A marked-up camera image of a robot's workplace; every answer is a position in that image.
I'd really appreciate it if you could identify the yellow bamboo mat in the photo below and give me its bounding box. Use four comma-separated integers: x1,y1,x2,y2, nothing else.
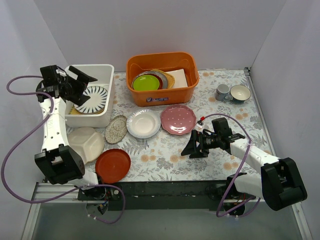
68,106,107,116

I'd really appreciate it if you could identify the blue striped plate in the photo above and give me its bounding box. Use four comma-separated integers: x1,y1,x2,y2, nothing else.
74,85,108,115
73,107,107,115

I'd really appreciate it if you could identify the pink polka dot plate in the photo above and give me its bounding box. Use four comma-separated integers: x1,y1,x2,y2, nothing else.
160,104,197,136

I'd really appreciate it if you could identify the red round plate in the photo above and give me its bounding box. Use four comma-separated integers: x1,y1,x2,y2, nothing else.
95,148,131,184

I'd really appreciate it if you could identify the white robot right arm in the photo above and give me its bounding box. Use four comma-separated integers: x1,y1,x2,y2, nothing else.
181,114,308,211

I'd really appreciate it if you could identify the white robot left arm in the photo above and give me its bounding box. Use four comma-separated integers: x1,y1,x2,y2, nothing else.
34,65,107,200

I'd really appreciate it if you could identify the white plastic bin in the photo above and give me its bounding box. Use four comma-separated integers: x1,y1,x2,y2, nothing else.
65,64,115,128

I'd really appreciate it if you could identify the orange plastic bin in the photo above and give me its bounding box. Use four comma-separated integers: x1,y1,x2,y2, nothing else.
126,52,199,107

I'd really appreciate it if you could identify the small patterned mug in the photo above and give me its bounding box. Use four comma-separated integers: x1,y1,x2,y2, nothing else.
215,83,233,101

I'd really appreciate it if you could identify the cream divided plate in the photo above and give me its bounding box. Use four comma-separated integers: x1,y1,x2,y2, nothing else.
67,127,105,165

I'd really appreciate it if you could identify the floral table mat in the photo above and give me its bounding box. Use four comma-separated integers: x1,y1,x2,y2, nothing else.
47,69,278,183

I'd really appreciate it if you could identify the speckled oval dish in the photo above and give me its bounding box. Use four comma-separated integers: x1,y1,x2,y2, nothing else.
104,115,127,144

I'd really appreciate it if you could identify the green rimmed bowl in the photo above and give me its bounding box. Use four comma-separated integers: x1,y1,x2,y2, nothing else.
230,85,251,104

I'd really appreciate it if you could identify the white round plate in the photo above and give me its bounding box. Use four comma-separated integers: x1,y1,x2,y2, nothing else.
126,109,161,139

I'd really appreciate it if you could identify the lime green plate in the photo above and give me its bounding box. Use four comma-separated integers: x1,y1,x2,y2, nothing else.
132,74,160,92

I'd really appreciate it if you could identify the white square plate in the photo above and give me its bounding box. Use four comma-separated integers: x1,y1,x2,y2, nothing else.
167,68,188,89

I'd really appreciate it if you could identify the grey rimmed plate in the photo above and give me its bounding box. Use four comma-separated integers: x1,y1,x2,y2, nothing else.
131,69,168,92

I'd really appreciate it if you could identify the yellow woven basket plate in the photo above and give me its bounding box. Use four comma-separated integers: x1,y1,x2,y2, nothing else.
152,69,175,89

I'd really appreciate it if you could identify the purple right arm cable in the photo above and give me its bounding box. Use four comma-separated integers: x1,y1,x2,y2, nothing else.
197,113,262,218

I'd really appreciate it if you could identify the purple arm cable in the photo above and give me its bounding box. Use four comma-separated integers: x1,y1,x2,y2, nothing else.
197,113,262,218
0,74,126,224

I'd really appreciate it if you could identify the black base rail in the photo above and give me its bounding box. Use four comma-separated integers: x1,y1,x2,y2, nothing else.
77,181,257,216

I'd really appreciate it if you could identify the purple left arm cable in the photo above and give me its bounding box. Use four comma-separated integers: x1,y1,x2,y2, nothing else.
0,74,126,224

